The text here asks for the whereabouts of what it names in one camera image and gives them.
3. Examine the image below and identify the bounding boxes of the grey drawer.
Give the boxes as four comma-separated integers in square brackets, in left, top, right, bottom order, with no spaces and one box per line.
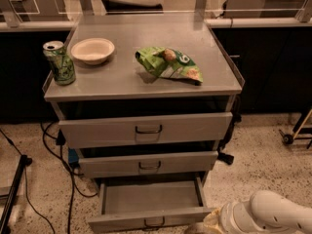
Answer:
[88,173,212,233]
[59,112,232,148]
[79,151,217,178]

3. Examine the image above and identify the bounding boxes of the black stand leg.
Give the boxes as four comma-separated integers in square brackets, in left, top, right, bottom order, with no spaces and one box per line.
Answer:
[0,155,32,234]

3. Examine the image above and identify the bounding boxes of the black plug right of cabinet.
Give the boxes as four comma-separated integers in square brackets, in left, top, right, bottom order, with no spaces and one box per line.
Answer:
[217,152,234,165]

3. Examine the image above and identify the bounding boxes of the green soda can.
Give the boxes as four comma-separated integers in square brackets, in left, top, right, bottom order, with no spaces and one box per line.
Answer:
[43,41,76,86]

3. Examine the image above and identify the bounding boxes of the grey middle drawer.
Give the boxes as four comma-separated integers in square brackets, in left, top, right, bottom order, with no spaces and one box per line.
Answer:
[79,151,217,178]

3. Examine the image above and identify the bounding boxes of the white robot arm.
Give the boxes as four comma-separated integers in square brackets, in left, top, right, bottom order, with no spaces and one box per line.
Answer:
[183,190,312,234]

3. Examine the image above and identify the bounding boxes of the grey metal drawer cabinet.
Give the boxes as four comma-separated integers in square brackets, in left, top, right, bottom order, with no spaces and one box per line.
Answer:
[42,14,246,193]

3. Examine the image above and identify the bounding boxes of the black floor cables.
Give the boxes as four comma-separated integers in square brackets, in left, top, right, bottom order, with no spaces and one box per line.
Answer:
[0,120,99,234]

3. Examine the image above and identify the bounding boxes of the blue power box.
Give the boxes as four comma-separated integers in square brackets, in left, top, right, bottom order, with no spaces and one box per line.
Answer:
[68,148,79,168]

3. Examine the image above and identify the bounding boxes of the grey bottom drawer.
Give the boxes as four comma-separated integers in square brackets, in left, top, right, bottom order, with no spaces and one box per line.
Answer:
[88,173,212,233]

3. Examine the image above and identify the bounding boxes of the white paper bowl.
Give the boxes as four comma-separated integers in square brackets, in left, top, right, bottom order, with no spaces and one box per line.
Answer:
[71,38,115,65]

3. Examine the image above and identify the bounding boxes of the black wheeled cart frame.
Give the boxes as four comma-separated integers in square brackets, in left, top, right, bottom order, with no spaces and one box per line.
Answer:
[279,107,312,149]

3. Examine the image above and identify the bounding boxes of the grey top drawer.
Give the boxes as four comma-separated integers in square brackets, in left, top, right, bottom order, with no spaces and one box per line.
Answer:
[59,112,232,148]

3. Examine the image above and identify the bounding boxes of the green chip bag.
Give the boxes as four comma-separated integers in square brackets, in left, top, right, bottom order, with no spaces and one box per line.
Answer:
[135,47,203,83]

